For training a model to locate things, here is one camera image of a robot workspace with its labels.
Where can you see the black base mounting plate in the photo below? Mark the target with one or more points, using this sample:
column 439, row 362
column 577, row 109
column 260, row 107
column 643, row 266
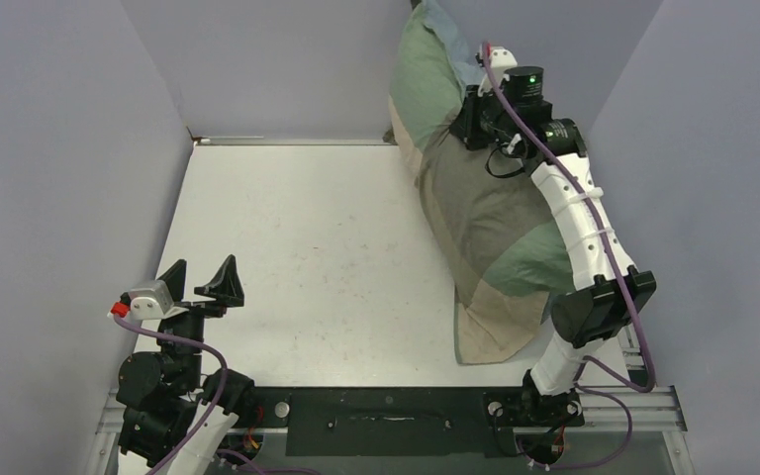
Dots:
column 394, row 421

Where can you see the patchwork green beige pillowcase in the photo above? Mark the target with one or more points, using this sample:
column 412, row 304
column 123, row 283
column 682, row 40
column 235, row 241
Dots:
column 505, row 254

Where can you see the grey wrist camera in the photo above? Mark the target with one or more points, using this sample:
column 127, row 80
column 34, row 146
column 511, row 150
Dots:
column 496, row 61
column 150, row 300

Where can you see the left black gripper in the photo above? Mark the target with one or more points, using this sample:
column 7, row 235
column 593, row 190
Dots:
column 225, row 288

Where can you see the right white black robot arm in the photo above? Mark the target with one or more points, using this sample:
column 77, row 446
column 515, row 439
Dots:
column 507, row 112

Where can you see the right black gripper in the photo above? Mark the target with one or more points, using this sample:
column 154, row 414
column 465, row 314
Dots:
column 464, row 124

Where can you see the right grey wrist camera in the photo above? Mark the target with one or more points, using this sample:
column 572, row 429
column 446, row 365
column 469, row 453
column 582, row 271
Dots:
column 496, row 61

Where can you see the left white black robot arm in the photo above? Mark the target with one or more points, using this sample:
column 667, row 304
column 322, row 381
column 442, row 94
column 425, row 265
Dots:
column 181, row 399

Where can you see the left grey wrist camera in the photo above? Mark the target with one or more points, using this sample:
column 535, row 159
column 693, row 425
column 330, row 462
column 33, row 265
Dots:
column 150, row 300

